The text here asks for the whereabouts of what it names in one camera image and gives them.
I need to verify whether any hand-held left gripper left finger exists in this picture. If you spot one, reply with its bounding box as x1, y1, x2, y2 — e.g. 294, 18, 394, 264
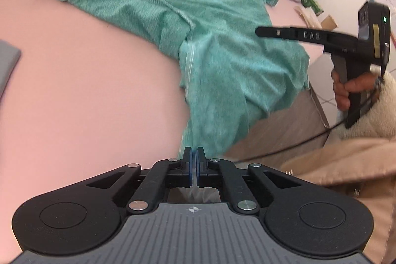
83, 146, 193, 215

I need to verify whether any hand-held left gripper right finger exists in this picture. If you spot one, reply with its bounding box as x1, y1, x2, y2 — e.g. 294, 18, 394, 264
196, 146, 305, 215

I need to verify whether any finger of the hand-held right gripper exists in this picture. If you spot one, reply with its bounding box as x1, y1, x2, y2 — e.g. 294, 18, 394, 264
255, 26, 297, 41

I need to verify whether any green t-shirt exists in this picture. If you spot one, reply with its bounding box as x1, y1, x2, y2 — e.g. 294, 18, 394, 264
39, 0, 310, 159

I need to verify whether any grey-blue sweatshirt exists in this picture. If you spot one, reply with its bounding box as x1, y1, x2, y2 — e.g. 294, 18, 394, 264
0, 40, 22, 97

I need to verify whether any person's right forearm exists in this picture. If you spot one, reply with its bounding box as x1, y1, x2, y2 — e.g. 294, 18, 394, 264
337, 66, 396, 139

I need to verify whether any person's right hand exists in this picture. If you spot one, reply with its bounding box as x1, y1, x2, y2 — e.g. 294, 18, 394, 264
330, 69, 382, 112

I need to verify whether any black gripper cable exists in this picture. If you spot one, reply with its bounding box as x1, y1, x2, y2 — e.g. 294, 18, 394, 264
233, 88, 379, 164

